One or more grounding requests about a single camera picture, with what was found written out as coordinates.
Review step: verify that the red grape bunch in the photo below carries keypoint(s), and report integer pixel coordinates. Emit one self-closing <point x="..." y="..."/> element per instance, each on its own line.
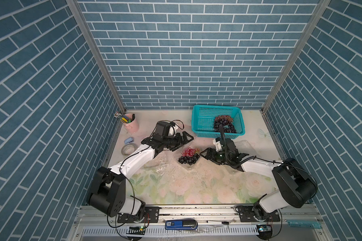
<point x="190" y="152"/>

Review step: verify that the teal plastic basket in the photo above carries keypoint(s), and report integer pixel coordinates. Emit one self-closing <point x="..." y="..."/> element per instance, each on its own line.
<point x="209" y="121"/>

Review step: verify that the small blue stapler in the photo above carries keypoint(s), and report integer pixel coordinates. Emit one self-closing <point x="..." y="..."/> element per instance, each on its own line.
<point x="128" y="140"/>

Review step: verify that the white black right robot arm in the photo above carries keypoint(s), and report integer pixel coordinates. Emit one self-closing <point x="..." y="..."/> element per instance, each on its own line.
<point x="295" y="186"/>

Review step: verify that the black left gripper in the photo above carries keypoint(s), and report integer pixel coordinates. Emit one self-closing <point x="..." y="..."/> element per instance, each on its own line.
<point x="179" y="143"/>

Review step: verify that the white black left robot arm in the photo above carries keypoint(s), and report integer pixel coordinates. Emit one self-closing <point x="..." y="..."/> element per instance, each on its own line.
<point x="107" y="192"/>

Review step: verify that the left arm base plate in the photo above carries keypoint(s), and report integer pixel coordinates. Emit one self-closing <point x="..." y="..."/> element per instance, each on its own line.
<point x="148" y="214"/>

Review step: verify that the teal metal bracket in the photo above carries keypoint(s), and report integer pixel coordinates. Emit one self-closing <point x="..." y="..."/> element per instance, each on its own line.
<point x="304" y="224"/>

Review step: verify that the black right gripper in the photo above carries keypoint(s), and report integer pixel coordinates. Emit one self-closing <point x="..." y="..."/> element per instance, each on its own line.
<point x="212" y="156"/>

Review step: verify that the clear clamshell container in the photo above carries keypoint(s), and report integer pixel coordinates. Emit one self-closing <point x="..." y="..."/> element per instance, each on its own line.
<point x="245" y="147"/>
<point x="186" y="165"/>
<point x="161" y="161"/>

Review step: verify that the tape roll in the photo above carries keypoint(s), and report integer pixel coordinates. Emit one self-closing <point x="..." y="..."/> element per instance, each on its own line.
<point x="128" y="149"/>

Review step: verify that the blue black handheld device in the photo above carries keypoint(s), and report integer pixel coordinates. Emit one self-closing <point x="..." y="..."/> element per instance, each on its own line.
<point x="181" y="225"/>

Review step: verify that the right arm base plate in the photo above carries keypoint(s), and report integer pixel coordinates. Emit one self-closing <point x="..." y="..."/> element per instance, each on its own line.
<point x="249" y="213"/>

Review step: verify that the pink pen cup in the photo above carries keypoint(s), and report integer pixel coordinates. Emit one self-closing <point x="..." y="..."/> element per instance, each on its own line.
<point x="132" y="125"/>

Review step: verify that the dark grape bunch in basket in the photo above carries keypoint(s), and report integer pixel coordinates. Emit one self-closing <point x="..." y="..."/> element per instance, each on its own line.
<point x="226" y="122"/>

